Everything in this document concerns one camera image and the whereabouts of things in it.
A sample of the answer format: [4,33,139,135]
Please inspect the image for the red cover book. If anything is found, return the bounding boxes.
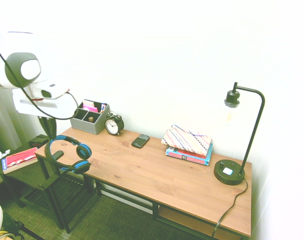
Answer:
[165,145,208,161]

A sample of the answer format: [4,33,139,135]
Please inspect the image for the pink sticky note pad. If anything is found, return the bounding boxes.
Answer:
[82,104,99,114]

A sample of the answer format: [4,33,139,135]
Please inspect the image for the red book with white edge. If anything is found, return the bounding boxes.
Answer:
[1,147,39,175]

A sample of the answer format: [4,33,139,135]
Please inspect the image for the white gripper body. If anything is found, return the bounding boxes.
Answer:
[12,88,79,120]

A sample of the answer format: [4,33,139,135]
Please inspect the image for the blue cover book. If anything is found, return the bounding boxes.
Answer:
[165,142,214,167]

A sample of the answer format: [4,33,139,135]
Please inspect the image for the black side table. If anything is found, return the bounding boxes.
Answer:
[0,134,97,235]

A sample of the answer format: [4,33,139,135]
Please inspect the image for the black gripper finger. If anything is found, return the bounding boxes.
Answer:
[49,118,58,140]
[39,115,53,139]

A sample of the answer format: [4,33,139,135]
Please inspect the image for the wooden desk with black frame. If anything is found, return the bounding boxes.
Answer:
[35,126,253,240]

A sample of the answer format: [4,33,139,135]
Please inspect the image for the blue and black headphones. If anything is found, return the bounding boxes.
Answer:
[44,134,93,175]

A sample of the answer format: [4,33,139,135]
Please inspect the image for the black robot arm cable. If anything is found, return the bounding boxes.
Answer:
[0,39,80,121]

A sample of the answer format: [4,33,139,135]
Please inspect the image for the striped patterned fabric pouch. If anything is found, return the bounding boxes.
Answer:
[161,124,213,157]

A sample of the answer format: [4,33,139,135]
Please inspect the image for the black twin-bell alarm clock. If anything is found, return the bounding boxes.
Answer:
[104,110,125,137]

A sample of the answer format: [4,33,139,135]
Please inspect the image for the small black box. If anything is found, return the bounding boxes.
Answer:
[29,134,50,147]

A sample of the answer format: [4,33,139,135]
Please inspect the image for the black desk lamp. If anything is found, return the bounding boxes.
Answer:
[213,81,266,186]

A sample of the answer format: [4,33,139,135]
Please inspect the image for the black mobile phone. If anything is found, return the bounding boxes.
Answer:
[131,133,151,149]

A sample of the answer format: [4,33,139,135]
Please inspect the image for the white wrist camera with red mount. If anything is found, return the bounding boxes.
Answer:
[29,81,71,101]

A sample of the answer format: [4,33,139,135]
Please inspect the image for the black lamp power cable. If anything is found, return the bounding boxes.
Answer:
[211,177,249,238]

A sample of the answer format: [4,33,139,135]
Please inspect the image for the grey fabric desk organizer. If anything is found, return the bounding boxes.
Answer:
[70,98,110,136]

